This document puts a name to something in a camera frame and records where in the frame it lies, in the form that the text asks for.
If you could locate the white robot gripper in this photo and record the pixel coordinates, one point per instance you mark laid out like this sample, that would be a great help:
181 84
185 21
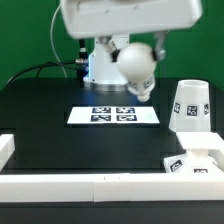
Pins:
103 18

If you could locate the white lamp bulb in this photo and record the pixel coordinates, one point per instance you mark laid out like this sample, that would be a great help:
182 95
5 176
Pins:
137 65

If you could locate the white lamp shade cone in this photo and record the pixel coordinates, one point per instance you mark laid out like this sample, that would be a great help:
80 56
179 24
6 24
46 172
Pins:
191 107

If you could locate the white lamp base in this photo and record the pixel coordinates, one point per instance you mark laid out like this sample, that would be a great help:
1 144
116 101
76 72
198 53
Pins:
204 154

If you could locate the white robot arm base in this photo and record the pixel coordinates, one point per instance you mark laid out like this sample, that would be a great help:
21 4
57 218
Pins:
104 75

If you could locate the white marker sheet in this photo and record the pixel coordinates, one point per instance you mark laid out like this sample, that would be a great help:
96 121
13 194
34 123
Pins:
113 115

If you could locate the white front rail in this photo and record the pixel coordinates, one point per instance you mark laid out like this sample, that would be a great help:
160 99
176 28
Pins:
110 187

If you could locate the white rail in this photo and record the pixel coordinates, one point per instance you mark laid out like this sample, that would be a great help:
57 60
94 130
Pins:
7 147
110 187

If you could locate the white left rail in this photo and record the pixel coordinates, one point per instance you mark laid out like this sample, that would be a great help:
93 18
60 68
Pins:
7 147

